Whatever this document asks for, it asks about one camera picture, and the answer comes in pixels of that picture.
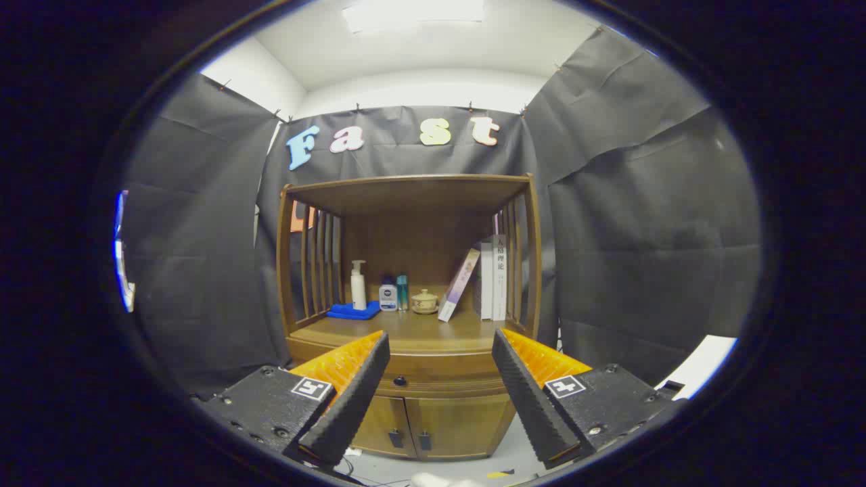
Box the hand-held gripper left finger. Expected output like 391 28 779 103
193 330 392 469

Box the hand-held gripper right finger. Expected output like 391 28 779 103
491 328 687 469

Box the wooden drawer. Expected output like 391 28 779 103
290 342 516 398

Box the wooden cabinet door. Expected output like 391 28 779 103
352 396 417 459
405 394 516 461

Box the wooden countertop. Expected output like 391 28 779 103
288 308 539 356

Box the wooden cabinet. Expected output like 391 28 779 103
275 174 543 461

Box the blue folded cloth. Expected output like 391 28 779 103
327 301 382 321

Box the white pump bottle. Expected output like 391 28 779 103
350 260 368 311

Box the white book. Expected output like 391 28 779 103
491 234 508 321

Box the purple book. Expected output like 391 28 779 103
438 248 482 323

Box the white device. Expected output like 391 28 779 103
653 334 738 401

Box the white panel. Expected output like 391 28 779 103
114 191 136 313

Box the ceiling light panel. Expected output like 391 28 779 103
342 0 486 34

